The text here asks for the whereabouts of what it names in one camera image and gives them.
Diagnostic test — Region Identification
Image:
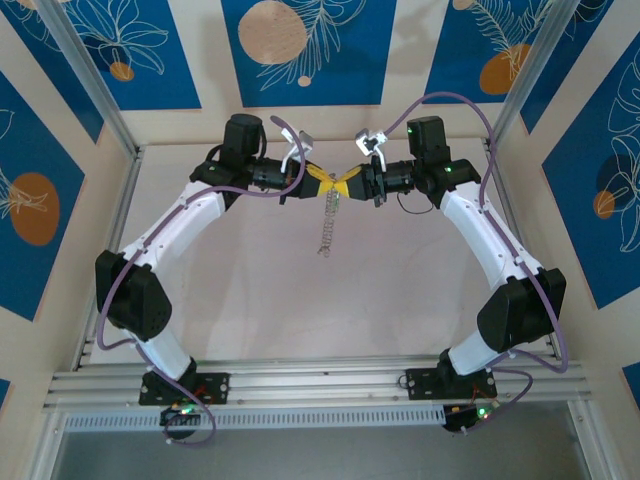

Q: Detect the metal keyring with coil chain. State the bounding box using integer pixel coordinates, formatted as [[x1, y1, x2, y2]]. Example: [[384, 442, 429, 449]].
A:
[[315, 192, 346, 259]]

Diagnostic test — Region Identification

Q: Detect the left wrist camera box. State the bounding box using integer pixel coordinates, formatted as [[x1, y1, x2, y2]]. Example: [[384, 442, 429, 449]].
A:
[[279, 127, 315, 169]]

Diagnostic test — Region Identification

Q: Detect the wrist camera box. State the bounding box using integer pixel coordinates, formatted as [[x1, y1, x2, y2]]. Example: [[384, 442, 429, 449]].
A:
[[353, 128, 389, 171], [279, 127, 315, 169]]

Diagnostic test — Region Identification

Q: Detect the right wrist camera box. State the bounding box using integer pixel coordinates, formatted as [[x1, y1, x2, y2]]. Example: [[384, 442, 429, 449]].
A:
[[353, 128, 389, 171]]

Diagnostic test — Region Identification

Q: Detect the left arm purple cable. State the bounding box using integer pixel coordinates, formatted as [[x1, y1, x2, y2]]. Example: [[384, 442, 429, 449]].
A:
[[94, 115, 307, 447]]

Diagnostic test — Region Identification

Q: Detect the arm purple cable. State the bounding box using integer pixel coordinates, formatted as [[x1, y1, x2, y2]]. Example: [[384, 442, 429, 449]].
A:
[[385, 91, 572, 437], [94, 115, 307, 447]]

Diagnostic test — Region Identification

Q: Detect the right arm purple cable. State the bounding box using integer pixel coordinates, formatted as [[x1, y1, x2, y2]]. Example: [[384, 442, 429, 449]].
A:
[[385, 91, 572, 437]]

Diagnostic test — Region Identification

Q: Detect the thin black gripper wire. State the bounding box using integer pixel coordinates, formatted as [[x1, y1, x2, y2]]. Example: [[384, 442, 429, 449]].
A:
[[396, 192, 434, 217]]

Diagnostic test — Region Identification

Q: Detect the aluminium table side rail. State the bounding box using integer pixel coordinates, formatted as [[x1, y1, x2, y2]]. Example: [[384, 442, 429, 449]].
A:
[[482, 139, 564, 359], [72, 147, 146, 371]]

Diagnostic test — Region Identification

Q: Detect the aluminium frame post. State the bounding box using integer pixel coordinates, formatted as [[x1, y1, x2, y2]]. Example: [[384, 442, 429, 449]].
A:
[[482, 0, 584, 151], [37, 0, 142, 159]]

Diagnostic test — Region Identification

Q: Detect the aluminium mounting rail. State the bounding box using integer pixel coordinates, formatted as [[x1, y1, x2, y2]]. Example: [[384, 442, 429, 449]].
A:
[[42, 355, 594, 412]]

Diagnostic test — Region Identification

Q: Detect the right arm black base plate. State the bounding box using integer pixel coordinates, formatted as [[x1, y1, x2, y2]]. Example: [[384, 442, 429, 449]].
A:
[[405, 367, 498, 401]]

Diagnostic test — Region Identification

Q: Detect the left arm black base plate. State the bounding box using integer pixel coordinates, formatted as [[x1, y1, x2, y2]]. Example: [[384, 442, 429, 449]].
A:
[[138, 372, 231, 406]]

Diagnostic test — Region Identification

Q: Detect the grey slotted cable duct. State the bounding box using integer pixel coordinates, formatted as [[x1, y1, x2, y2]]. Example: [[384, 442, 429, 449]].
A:
[[63, 405, 447, 432]]

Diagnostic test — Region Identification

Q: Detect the aluminium frame leg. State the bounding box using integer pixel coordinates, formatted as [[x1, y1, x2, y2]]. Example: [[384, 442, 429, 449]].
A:
[[567, 399, 614, 480], [27, 412, 69, 480]]

